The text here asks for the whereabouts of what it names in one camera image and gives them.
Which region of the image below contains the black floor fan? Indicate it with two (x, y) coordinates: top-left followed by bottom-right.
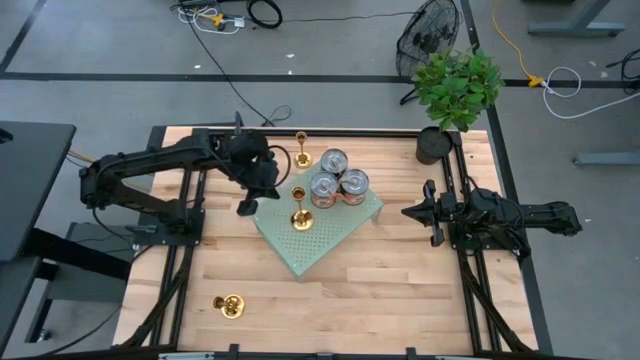
(394, 0), (461, 107)

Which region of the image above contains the grey desk foot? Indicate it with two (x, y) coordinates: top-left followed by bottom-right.
(527, 0), (627, 38)

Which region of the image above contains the medium brass candlestick holder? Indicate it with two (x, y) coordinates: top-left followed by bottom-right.
(293, 130), (314, 170)

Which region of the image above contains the coiled black cable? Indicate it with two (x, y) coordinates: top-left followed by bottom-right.
(246, 0), (284, 30)

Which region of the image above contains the dark ribbed candle tin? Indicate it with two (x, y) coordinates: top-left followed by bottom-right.
(319, 148), (350, 177)

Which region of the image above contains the short brass candlestick holder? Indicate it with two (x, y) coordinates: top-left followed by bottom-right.
(211, 293), (247, 320)

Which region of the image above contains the tall brass candlestick holder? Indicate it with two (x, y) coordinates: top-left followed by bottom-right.
(290, 186), (316, 233)

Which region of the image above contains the potted green plant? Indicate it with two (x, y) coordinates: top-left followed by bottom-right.
(410, 43), (506, 167)

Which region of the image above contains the grey floor bar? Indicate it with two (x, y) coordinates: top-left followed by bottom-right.
(573, 152), (640, 167)

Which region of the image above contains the thin black floor cable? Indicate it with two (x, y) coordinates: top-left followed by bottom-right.
(44, 304), (124, 357)

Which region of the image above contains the yellow floor cable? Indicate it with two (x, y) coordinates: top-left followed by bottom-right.
(491, 0), (546, 89)

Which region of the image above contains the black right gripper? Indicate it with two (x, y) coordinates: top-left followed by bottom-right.
(401, 178), (474, 248)

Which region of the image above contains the thin yellow cable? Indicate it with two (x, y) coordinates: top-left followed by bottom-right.
(67, 148), (96, 164)

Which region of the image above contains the long black floor cable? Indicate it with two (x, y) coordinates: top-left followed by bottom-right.
(180, 7), (294, 129)

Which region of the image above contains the white cable bundle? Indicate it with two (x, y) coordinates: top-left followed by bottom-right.
(176, 4), (242, 36)

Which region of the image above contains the orange heart gift bag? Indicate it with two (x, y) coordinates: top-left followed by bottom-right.
(309, 170), (342, 210)

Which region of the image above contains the black control box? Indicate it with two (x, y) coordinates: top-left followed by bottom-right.
(144, 124), (169, 166)

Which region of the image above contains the black aluminium table frame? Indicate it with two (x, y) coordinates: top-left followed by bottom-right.
(118, 122), (555, 360)

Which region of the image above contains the green perforated metal shelf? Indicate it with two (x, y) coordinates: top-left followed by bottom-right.
(249, 160), (385, 284)

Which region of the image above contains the black desk leg frame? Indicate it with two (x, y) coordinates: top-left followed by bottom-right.
(0, 219), (132, 346)

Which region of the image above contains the orange heart candle tin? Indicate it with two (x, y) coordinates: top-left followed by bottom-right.
(339, 168), (371, 207)

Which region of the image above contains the white floor cable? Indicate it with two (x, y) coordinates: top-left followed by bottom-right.
(542, 65), (640, 120)

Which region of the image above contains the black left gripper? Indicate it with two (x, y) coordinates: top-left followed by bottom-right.
(227, 130), (282, 217)

